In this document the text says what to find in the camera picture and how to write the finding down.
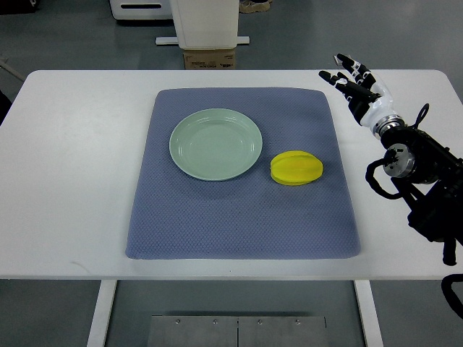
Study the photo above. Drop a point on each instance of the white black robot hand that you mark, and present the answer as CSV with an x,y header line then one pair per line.
x,y
369,100

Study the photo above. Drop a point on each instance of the yellow starfruit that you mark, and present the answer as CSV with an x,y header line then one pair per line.
x,y
295,167

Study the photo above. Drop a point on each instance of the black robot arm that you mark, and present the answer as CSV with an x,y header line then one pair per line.
x,y
426,175

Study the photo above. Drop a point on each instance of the pale green plate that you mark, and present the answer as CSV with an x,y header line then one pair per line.
x,y
215,144

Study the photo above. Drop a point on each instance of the tan shoes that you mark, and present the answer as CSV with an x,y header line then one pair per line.
x,y
254,6

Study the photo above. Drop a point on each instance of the cardboard box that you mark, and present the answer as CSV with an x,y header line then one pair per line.
x,y
217,59

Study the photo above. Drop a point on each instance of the right white table leg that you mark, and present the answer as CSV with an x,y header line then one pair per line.
x,y
368,315

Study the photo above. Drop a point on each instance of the white table leg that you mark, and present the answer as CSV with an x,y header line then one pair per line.
x,y
102,314
368,315

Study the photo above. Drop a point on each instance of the white appliance with slot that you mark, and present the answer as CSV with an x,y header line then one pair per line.
x,y
140,10

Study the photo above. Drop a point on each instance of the left white table leg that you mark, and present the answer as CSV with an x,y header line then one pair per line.
x,y
102,314

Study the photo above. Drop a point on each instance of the white pedestal column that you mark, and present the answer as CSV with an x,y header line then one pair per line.
x,y
205,25

